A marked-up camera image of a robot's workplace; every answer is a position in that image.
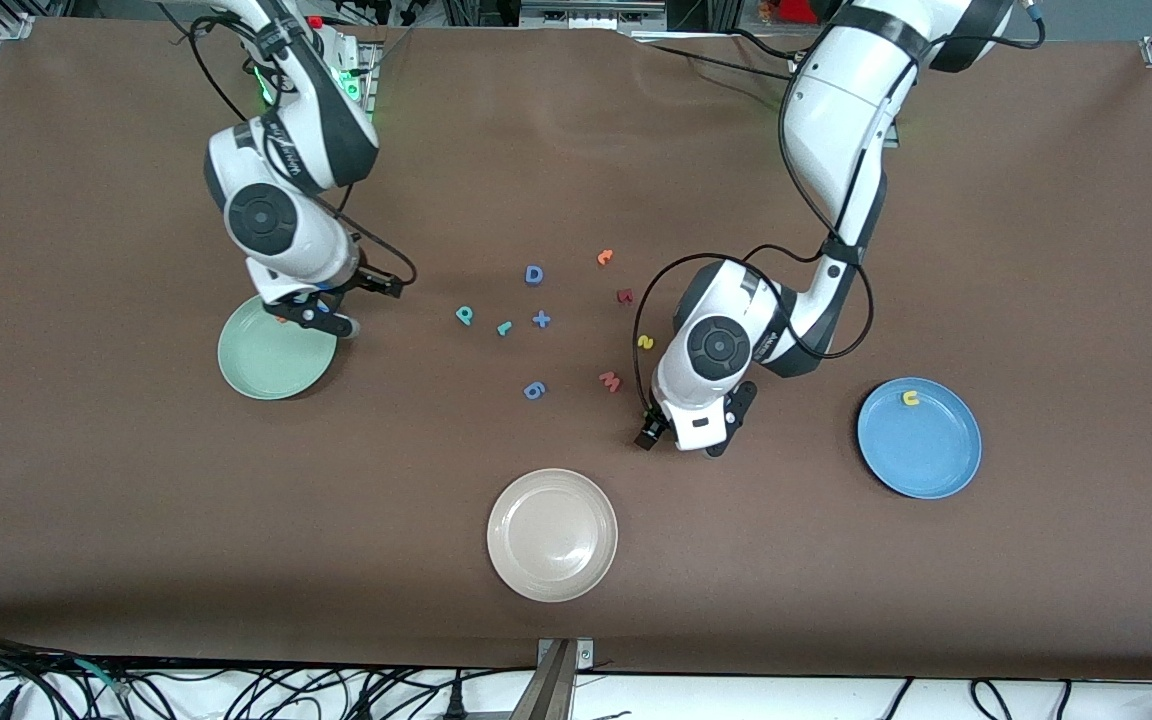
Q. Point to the teal foam letter P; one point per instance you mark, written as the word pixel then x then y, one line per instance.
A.
pixel 467 320

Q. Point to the metal base plate right arm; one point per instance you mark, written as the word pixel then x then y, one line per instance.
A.
pixel 368 70

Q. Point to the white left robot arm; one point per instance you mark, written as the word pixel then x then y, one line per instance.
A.
pixel 836 100

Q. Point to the metal base plate left arm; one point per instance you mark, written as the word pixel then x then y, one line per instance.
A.
pixel 893 138

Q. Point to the salmon red foam letter W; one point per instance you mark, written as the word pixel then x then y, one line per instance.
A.
pixel 609 383

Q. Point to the blue foam number 6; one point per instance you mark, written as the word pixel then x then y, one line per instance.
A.
pixel 534 391

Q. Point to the mint green plate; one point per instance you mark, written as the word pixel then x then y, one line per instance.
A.
pixel 266 365

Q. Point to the beige plate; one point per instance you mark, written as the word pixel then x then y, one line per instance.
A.
pixel 552 535

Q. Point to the blue foam letter D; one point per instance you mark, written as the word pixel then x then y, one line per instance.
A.
pixel 528 275

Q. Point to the blue plastic plate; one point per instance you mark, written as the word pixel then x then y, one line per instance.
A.
pixel 926 450

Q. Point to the brown table cover mat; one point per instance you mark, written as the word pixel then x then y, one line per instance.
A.
pixel 136 520

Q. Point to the black power plug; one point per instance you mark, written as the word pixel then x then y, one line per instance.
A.
pixel 455 705

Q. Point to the grey metal box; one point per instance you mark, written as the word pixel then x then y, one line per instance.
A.
pixel 586 12

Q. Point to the red box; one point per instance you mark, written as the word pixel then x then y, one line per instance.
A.
pixel 794 10

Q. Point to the black connector plug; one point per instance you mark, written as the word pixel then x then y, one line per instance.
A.
pixel 2 703

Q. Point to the small metal bracket plate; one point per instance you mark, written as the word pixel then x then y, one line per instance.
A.
pixel 584 655

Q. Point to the aluminium profile post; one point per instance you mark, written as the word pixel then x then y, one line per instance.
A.
pixel 546 690

